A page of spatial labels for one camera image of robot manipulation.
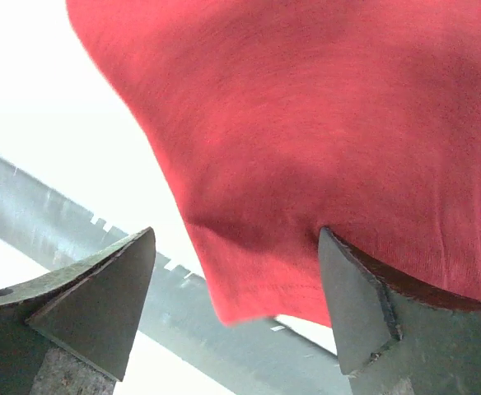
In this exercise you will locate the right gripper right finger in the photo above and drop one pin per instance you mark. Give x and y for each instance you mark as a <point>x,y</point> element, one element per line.
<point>395,334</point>

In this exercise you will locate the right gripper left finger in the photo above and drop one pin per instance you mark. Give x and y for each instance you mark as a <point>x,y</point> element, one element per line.
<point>71,331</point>

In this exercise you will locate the dark maroon t-shirt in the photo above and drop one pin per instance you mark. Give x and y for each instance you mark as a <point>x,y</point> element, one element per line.
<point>273,119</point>

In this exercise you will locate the aluminium frame rail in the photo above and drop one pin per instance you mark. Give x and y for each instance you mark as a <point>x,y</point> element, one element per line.
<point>181,348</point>

